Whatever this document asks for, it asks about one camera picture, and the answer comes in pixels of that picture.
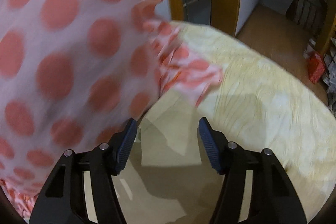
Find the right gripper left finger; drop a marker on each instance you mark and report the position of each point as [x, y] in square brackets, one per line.
[62, 198]

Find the beige khaki pants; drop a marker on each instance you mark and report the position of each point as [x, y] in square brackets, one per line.
[168, 177]

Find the cream patterned bedspread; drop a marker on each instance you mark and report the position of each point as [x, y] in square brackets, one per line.
[260, 105]

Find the red bag on floor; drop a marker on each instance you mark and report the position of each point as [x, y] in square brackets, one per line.
[316, 67]

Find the pink polka dot pillow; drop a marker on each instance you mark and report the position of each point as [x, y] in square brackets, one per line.
[73, 72]

